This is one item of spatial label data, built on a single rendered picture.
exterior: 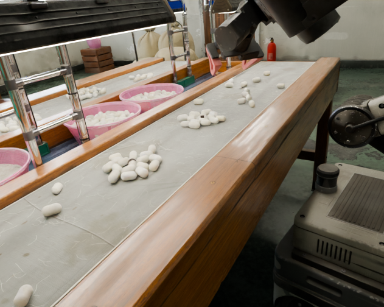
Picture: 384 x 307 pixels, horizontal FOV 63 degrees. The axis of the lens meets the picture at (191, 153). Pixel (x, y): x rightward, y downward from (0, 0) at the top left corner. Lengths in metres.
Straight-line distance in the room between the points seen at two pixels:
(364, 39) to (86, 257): 4.98
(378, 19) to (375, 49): 0.39
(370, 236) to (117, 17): 0.84
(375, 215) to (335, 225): 0.13
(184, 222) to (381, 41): 4.88
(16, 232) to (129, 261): 0.26
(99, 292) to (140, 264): 0.06
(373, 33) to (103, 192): 4.83
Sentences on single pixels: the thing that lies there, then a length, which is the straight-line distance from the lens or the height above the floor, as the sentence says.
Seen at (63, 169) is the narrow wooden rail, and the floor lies 0.75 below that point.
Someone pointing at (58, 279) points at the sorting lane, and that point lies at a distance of 0.53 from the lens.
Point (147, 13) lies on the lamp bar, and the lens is 0.83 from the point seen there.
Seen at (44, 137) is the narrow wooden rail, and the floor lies 0.72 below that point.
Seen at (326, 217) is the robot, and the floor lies 0.47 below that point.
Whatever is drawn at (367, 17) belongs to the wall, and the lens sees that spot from 5.21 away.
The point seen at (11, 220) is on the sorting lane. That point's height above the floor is 0.74.
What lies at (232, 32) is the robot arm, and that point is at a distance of 0.70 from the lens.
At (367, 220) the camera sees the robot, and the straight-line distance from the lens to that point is 1.05.
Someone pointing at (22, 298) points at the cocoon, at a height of 0.76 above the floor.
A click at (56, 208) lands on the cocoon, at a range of 0.66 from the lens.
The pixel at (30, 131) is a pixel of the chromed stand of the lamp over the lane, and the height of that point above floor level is 0.85.
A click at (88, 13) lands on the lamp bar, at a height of 1.08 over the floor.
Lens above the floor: 1.09
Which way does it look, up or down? 26 degrees down
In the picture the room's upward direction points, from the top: 6 degrees counter-clockwise
